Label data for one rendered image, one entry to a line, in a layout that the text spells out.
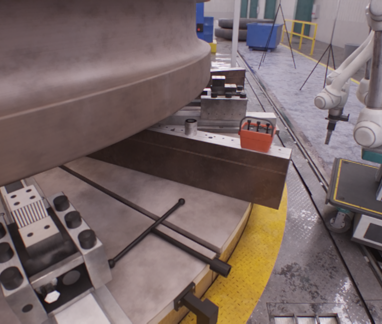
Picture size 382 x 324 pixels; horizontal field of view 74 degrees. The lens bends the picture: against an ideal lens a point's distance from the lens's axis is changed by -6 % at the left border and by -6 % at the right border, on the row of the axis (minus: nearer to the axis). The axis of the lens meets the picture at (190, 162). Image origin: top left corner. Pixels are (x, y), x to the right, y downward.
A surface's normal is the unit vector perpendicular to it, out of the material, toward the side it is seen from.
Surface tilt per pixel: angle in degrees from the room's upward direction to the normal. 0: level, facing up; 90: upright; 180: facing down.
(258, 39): 90
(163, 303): 0
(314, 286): 0
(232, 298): 0
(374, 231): 90
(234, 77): 90
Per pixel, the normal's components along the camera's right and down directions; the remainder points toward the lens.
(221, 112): -0.05, 0.51
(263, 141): -0.42, 0.56
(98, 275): 0.67, 0.38
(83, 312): 0.00, -0.86
